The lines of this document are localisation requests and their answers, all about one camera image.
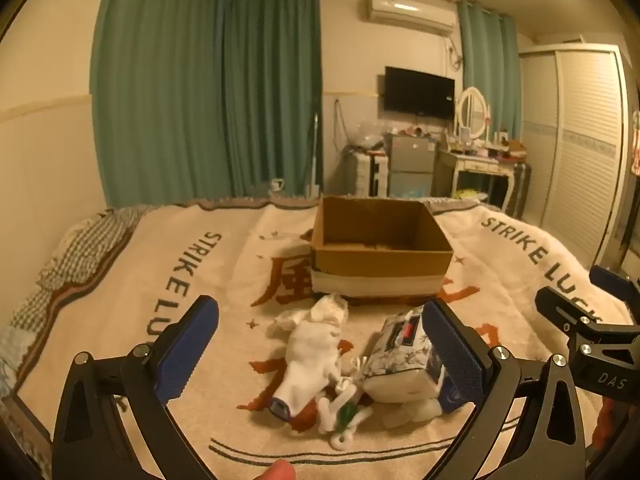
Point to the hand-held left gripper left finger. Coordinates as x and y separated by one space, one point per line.
187 345

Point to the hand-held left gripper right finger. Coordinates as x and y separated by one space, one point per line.
452 347

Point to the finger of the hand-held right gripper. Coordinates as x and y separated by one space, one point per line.
562 307
612 282

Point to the blue and white packet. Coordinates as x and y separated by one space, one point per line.
450 395

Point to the floral tissue pack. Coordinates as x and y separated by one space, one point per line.
397 360

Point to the white soft lump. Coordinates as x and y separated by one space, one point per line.
410 412

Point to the brown cardboard box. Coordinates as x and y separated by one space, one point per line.
385 265

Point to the white sock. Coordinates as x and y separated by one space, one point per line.
312 360

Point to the white and green plastic toy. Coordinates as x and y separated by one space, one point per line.
342 415

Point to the person's left hand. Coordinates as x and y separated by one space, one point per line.
275 471

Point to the cream printed blanket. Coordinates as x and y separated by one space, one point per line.
215 280

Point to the dark green suitcase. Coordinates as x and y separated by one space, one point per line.
521 187

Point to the red hanging ornament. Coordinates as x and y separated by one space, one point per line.
636 142

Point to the white louvred wardrobe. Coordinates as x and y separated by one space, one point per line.
575 145

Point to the green checkered bed sheet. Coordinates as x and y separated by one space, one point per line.
75 255

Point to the bin with yellow bag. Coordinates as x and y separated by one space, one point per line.
467 194

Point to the white dressing table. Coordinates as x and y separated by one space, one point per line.
470 162

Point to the clear water jug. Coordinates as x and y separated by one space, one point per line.
276 184

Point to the white suitcase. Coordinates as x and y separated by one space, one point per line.
362 175

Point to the grey mini fridge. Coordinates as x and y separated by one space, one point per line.
410 155

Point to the white mop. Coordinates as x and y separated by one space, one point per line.
313 175

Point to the white oval vanity mirror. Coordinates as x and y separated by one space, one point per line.
472 110

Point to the clear plastic bags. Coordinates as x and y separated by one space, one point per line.
365 135

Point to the narrow green curtain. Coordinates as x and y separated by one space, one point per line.
487 65

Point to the wide green curtain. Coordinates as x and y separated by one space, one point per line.
155 85

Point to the white air conditioner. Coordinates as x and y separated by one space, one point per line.
407 12

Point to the black wall television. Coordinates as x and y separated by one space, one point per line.
419 92

